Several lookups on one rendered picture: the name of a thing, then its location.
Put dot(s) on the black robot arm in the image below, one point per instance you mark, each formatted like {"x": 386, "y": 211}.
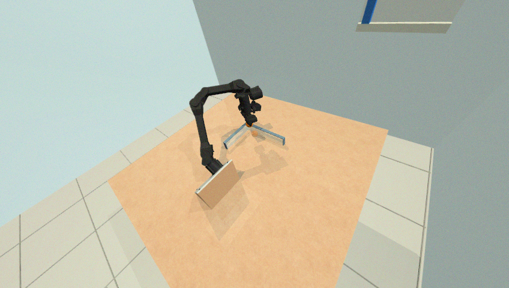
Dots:
{"x": 242, "y": 91}

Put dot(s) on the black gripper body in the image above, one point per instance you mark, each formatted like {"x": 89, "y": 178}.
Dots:
{"x": 246, "y": 110}

